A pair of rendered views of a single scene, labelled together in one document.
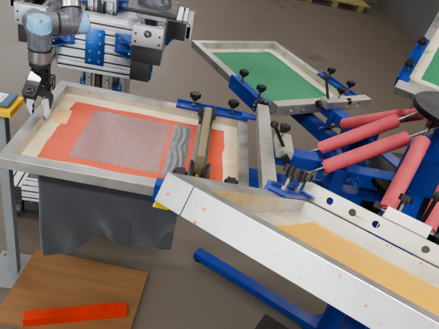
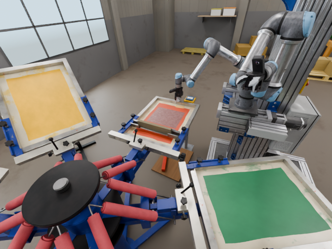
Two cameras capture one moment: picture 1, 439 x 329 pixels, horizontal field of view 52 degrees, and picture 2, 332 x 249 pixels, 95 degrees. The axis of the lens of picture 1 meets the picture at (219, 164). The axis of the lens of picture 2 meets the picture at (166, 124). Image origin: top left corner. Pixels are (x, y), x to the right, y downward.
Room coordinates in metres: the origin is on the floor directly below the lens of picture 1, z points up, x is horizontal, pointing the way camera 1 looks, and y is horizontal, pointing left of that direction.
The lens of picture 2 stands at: (2.07, -0.84, 1.96)
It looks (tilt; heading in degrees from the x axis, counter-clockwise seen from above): 39 degrees down; 120
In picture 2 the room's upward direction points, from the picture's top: 2 degrees counter-clockwise
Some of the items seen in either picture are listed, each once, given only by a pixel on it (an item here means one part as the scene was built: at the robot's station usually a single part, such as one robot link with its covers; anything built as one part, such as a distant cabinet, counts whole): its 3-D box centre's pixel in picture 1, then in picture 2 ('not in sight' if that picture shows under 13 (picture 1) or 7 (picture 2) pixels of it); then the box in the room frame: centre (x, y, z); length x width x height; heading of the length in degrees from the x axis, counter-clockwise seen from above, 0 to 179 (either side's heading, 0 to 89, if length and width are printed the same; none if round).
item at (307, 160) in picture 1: (294, 158); (134, 153); (1.44, -0.26, 1.02); 0.17 x 0.06 x 0.05; 95
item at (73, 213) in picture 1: (110, 222); not in sight; (1.18, 0.33, 0.74); 0.46 x 0.04 x 0.42; 95
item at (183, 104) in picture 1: (211, 115); (180, 140); (1.69, 0.08, 0.98); 0.30 x 0.05 x 0.07; 95
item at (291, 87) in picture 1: (289, 69); (240, 193); (2.22, -0.24, 1.05); 1.08 x 0.61 x 0.23; 35
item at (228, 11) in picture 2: not in sight; (229, 11); (0.51, 7.38, 1.61); 0.47 x 0.39 x 0.27; 8
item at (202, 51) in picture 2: not in sight; (194, 51); (-0.70, 6.95, 0.06); 1.24 x 0.88 x 0.11; 8
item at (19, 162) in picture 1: (142, 138); (163, 118); (1.39, 0.30, 0.98); 0.79 x 0.58 x 0.04; 95
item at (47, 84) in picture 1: (40, 77); (179, 91); (1.38, 0.67, 1.13); 0.09 x 0.08 x 0.12; 5
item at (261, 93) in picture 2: not in sight; (257, 86); (2.13, 0.17, 1.56); 0.11 x 0.08 x 0.11; 164
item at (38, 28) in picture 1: (39, 32); (179, 78); (1.38, 0.67, 1.29); 0.09 x 0.08 x 0.11; 35
